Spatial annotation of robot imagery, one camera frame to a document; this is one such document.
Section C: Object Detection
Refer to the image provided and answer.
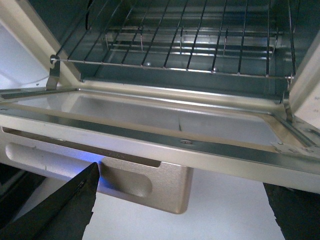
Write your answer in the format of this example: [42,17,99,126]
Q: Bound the oven glass door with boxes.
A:
[0,88,320,214]

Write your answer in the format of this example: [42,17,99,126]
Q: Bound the wire oven rack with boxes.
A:
[50,0,299,80]

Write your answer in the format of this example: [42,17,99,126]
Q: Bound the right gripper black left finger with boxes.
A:
[0,162,100,240]

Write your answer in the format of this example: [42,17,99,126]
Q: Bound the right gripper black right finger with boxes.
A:
[263,183,320,240]

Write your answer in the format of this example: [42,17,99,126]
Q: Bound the white Toshiba toaster oven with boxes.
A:
[0,0,320,118]

